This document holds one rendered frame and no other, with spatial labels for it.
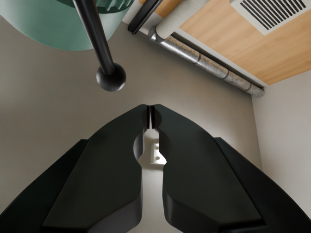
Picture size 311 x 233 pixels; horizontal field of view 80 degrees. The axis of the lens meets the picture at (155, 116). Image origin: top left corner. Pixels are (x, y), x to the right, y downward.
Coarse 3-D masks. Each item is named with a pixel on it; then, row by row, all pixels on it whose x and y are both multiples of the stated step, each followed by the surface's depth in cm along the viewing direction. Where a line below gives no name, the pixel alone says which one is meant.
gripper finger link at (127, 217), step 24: (120, 120) 10; (144, 120) 11; (96, 144) 8; (120, 144) 8; (96, 168) 7; (120, 168) 7; (72, 192) 6; (96, 192) 6; (120, 192) 6; (48, 216) 5; (72, 216) 5; (96, 216) 5; (120, 216) 6
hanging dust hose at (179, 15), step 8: (184, 0) 160; (192, 0) 154; (200, 0) 152; (208, 0) 153; (176, 8) 166; (184, 8) 161; (192, 8) 159; (200, 8) 161; (168, 16) 176; (176, 16) 169; (184, 16) 167; (160, 24) 185; (168, 24) 178; (176, 24) 175; (160, 32) 187; (168, 32) 186
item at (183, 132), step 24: (168, 120) 10; (168, 144) 9; (192, 144) 8; (216, 144) 8; (168, 168) 7; (192, 168) 7; (216, 168) 7; (168, 192) 6; (192, 192) 6; (216, 192) 6; (240, 192) 6; (168, 216) 7; (192, 216) 6; (216, 216) 5; (240, 216) 5
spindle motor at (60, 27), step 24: (0, 0) 20; (24, 0) 19; (48, 0) 18; (72, 0) 19; (96, 0) 19; (120, 0) 21; (24, 24) 22; (48, 24) 21; (72, 24) 21; (72, 48) 26
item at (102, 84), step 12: (84, 0) 12; (84, 12) 13; (96, 12) 13; (84, 24) 14; (96, 24) 14; (96, 36) 15; (96, 48) 16; (108, 48) 17; (108, 60) 18; (108, 72) 20; (120, 72) 21; (108, 84) 21; (120, 84) 22
